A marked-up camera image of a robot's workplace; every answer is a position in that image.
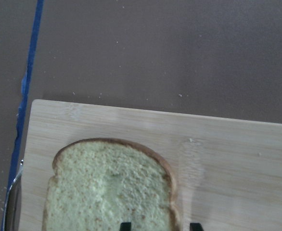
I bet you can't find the bread slice top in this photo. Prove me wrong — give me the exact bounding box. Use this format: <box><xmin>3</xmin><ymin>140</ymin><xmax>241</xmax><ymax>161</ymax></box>
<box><xmin>42</xmin><ymin>138</ymin><xmax>181</xmax><ymax>231</ymax></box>

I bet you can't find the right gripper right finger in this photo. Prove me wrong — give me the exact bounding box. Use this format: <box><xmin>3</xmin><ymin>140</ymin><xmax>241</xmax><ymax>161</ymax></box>
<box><xmin>190</xmin><ymin>223</ymin><xmax>204</xmax><ymax>231</ymax></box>

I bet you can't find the light wooden cutting board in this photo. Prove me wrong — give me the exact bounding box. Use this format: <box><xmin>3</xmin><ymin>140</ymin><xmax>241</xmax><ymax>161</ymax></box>
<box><xmin>19</xmin><ymin>100</ymin><xmax>282</xmax><ymax>231</ymax></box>

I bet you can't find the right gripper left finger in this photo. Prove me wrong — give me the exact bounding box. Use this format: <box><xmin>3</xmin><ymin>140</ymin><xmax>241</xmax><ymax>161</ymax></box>
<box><xmin>120</xmin><ymin>222</ymin><xmax>131</xmax><ymax>231</ymax></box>

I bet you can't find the metal board handle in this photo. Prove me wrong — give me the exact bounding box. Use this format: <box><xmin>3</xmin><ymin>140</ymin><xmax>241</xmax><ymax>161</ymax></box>
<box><xmin>2</xmin><ymin>159</ymin><xmax>24</xmax><ymax>231</ymax></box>

